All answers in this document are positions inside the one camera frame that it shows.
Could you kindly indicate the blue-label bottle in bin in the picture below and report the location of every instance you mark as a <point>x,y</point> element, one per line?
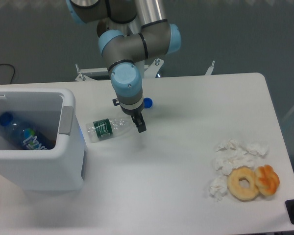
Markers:
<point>23,134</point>

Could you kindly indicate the white trash bin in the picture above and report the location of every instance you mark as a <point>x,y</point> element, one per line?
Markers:
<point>52,111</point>

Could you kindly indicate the crumpled white tissue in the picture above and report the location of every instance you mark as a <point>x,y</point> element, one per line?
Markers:
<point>233,154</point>
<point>218,188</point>

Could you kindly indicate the clear green-label plastic bottle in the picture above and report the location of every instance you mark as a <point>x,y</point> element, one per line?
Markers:
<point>107,128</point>

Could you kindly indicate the orange glazed twisted bun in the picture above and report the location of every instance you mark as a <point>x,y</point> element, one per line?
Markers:
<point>266,180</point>

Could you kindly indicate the crumpled white tissue upper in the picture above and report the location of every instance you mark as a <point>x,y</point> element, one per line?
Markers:
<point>233,154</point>

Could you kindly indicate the blue bottle cap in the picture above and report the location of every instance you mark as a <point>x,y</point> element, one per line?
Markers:
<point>148,102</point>

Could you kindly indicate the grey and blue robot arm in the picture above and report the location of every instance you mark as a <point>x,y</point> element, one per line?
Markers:
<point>141,31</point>

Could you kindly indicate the ring donut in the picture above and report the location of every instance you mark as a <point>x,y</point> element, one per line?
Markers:
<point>241,184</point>

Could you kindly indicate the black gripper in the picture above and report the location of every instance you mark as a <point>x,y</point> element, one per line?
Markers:
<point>137,118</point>

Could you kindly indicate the crumpled white tissue lower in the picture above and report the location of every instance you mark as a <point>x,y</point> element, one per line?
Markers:
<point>218,188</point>

